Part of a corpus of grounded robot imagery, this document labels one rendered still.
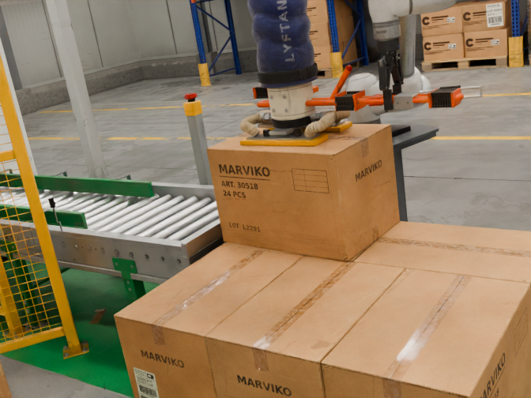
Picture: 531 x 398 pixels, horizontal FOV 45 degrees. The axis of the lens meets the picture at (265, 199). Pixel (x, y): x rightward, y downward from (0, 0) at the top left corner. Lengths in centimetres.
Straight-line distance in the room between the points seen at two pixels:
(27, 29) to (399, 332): 1170
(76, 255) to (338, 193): 138
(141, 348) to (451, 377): 104
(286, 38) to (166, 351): 115
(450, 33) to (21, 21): 763
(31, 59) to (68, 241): 1007
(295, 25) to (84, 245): 138
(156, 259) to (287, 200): 65
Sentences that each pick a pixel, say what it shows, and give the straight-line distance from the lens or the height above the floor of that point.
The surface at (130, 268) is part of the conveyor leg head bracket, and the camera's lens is 283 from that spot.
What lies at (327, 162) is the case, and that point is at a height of 91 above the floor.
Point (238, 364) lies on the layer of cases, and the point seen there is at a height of 47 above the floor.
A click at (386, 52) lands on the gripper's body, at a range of 222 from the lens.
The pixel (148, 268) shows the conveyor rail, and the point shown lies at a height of 47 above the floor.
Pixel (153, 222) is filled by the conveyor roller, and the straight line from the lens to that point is 309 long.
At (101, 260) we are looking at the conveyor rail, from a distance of 296.
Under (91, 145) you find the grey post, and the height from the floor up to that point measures 43.
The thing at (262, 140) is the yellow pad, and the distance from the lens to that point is 243.
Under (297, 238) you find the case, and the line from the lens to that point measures 239.
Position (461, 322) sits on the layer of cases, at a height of 54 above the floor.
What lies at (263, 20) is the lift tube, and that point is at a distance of 236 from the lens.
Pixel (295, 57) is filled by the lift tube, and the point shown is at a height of 125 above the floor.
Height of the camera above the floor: 150
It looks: 18 degrees down
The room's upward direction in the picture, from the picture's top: 9 degrees counter-clockwise
